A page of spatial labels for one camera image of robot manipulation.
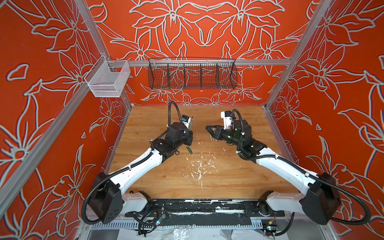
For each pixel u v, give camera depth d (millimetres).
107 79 933
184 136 670
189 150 948
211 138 696
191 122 712
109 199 393
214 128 688
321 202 384
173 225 696
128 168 452
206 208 742
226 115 683
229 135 649
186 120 683
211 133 697
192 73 978
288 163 474
